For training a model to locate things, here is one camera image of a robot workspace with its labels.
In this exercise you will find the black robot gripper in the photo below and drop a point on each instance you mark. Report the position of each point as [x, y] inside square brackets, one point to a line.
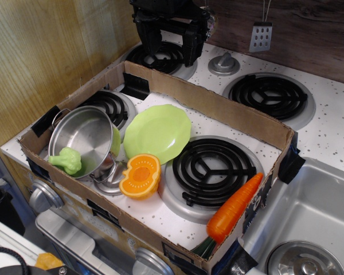
[179, 17]

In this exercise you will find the green toy broccoli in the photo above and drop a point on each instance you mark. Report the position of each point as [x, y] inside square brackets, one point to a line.
[69, 159]

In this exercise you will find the black back left stove burner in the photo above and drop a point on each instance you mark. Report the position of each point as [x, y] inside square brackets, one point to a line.
[168, 59]

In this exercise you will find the black stove burner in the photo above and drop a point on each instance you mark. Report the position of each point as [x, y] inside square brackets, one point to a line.
[168, 59]
[118, 107]
[279, 96]
[207, 172]

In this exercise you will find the silver hanging strainer ladle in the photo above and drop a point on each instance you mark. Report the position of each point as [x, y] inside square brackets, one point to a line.
[213, 19]

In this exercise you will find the silver stove top knob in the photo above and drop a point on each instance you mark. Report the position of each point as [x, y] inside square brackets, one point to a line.
[224, 65]

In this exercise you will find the silver hanging spatula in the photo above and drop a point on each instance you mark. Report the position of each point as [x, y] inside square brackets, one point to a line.
[262, 32]

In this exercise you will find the black front left stove burner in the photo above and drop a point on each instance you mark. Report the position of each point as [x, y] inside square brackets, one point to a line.
[118, 107]

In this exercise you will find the light green plastic plate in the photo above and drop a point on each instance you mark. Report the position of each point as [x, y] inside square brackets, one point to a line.
[161, 130]

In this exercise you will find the black back right stove burner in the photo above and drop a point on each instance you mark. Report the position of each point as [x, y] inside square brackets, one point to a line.
[279, 96]

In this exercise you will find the silver metal pot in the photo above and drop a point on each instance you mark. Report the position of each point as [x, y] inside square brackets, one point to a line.
[89, 131]

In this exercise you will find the black front right stove burner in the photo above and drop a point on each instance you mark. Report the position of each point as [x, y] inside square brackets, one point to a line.
[207, 172]

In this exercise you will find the orange toy pumpkin half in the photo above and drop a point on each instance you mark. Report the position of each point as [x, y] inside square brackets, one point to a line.
[141, 178]

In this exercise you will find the orange toy carrot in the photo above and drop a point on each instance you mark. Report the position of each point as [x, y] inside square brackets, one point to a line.
[227, 216]

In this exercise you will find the silver left oven knob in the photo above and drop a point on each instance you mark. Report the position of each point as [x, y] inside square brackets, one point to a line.
[44, 197]

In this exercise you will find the silver oven knob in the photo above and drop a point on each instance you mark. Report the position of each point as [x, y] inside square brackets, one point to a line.
[147, 262]
[44, 197]

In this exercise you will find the silver toy sink basin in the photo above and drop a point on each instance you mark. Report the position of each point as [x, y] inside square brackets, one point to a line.
[310, 208]

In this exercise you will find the silver right oven knob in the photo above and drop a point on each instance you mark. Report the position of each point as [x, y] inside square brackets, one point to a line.
[147, 262]

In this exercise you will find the brown cardboard fence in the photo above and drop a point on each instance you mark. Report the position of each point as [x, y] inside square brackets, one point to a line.
[149, 222]

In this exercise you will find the silver sink drain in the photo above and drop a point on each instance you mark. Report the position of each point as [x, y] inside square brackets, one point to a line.
[302, 257]

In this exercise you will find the orange toy piece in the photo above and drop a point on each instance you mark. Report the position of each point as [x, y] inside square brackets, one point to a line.
[46, 261]

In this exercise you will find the silver oven door handle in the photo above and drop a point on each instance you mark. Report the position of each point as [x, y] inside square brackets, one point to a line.
[73, 245]

